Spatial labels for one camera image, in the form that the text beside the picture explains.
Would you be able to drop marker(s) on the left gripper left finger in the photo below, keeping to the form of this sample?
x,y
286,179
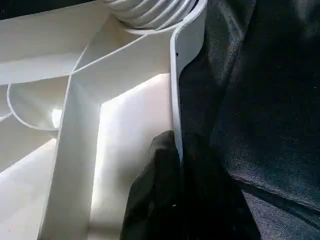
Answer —
x,y
155,200

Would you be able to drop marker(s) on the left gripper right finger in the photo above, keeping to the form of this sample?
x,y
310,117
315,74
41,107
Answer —
x,y
215,205

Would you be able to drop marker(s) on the white plastic table top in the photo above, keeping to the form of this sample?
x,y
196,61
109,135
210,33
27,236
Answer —
x,y
115,125

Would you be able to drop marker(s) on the white plastic table leg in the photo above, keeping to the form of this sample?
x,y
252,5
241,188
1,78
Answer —
x,y
150,12

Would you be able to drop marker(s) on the black work mat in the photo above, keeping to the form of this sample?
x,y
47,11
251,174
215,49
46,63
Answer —
x,y
260,110

